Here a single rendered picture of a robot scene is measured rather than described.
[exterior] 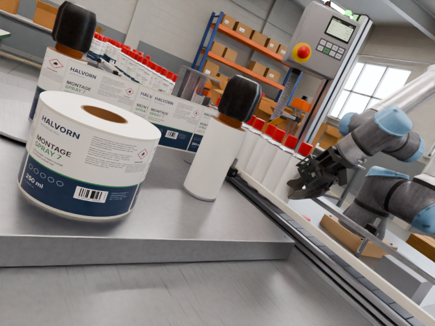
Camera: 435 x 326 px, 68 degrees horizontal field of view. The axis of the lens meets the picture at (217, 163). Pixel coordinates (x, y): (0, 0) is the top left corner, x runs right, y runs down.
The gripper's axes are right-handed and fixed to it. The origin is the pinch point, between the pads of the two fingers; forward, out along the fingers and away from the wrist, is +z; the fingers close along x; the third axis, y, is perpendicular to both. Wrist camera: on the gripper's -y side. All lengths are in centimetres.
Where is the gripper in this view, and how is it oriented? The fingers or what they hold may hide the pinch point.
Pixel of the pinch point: (293, 195)
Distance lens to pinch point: 96.3
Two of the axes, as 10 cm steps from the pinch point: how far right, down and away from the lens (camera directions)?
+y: -7.7, -1.7, -6.2
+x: 2.5, 8.1, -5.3
